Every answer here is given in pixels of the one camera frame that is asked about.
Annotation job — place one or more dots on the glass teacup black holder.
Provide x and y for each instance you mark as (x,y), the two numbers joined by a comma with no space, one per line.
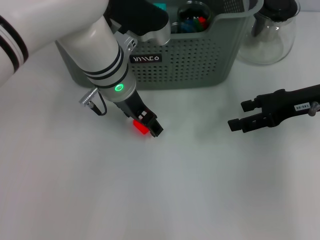
(175,28)

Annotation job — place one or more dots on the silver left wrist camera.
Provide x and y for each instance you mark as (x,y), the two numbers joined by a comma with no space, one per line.
(145,20)

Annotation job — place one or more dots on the small red hollow brick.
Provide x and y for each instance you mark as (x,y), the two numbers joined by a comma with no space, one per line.
(202,20)

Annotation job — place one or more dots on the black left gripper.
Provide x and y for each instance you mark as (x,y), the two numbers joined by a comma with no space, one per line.
(132,106)

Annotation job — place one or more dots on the teal square brick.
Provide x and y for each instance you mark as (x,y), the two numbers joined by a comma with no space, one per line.
(160,6)

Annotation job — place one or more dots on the red-orange sloped brick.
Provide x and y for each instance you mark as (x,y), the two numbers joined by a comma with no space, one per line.
(140,127)

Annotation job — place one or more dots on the glass jar with coloured pieces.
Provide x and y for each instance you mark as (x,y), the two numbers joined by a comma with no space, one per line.
(193,11)

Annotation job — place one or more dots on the glass carafe black lid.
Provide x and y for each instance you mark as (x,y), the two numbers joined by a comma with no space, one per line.
(267,45)

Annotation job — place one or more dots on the grey perforated storage bin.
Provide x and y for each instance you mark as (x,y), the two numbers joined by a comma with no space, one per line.
(195,62)

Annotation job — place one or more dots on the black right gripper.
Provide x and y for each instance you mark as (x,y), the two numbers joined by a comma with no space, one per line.
(285,105)

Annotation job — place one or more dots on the green two-stud plate brick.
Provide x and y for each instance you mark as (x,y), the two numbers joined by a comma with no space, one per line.
(196,23)

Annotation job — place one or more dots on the blue square brick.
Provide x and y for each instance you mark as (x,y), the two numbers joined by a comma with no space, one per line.
(186,26)

